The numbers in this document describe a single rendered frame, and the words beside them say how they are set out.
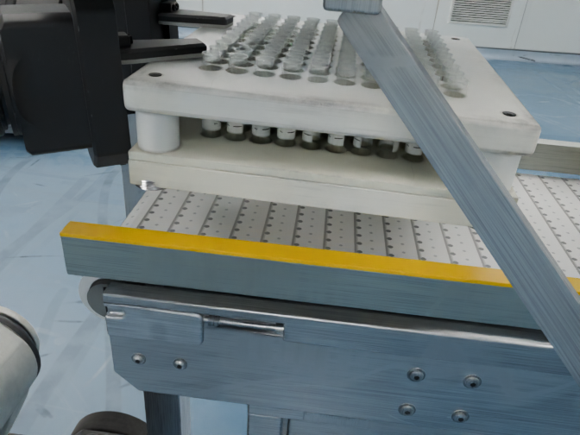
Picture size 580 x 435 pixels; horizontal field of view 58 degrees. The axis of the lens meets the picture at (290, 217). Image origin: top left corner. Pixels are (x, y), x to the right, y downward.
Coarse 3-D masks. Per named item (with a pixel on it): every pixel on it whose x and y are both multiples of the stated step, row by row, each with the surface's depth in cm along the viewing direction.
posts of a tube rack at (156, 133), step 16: (144, 112) 32; (144, 128) 33; (160, 128) 33; (176, 128) 33; (144, 144) 33; (160, 144) 33; (176, 144) 34; (496, 160) 31; (512, 160) 31; (512, 176) 32
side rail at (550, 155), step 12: (540, 144) 56; (552, 144) 56; (564, 144) 56; (576, 144) 56; (528, 156) 57; (540, 156) 57; (552, 156) 57; (564, 156) 56; (576, 156) 56; (528, 168) 58; (540, 168) 57; (552, 168) 57; (564, 168) 57; (576, 168) 57
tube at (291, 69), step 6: (282, 60) 33; (288, 60) 34; (294, 60) 34; (282, 66) 33; (288, 66) 33; (294, 66) 33; (300, 66) 33; (282, 72) 34; (288, 72) 33; (294, 72) 33; (300, 72) 34; (282, 78) 34; (288, 78) 33; (294, 78) 33; (300, 78) 34; (282, 132) 35; (288, 132) 35; (294, 132) 36; (276, 138) 36; (282, 138) 36; (288, 138) 36; (294, 138) 36; (282, 144) 36; (288, 144) 36; (294, 144) 36
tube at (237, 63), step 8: (232, 56) 34; (240, 56) 34; (248, 56) 34; (232, 64) 33; (240, 64) 33; (248, 64) 34; (232, 72) 34; (240, 72) 34; (232, 128) 36; (240, 128) 36; (232, 136) 36; (240, 136) 36
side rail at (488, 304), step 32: (64, 256) 35; (96, 256) 35; (128, 256) 35; (160, 256) 34; (192, 256) 34; (224, 256) 34; (192, 288) 36; (224, 288) 35; (256, 288) 35; (288, 288) 35; (320, 288) 34; (352, 288) 34; (384, 288) 34; (416, 288) 34; (448, 288) 34; (480, 288) 33; (512, 288) 33; (480, 320) 35; (512, 320) 34
